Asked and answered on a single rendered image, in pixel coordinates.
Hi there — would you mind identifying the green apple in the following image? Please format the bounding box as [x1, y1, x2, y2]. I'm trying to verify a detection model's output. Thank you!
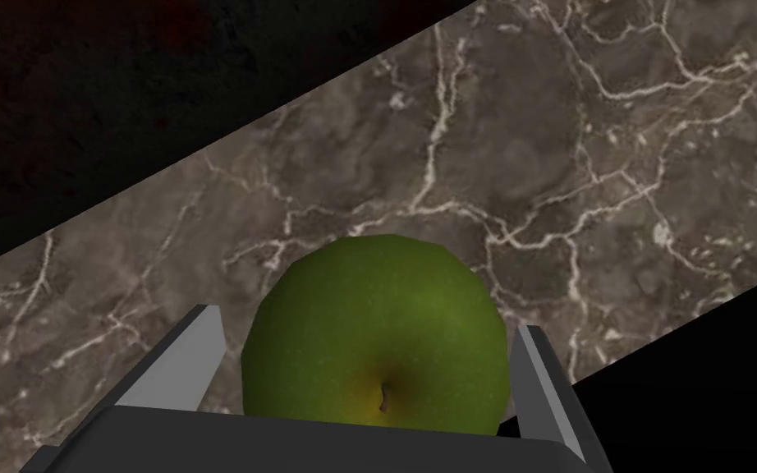
[241, 233, 511, 437]

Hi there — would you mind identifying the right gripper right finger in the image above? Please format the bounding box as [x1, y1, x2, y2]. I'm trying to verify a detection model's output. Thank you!
[508, 324, 606, 463]

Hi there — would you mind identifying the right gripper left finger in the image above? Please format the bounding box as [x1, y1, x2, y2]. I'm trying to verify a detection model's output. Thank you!
[92, 303, 227, 415]

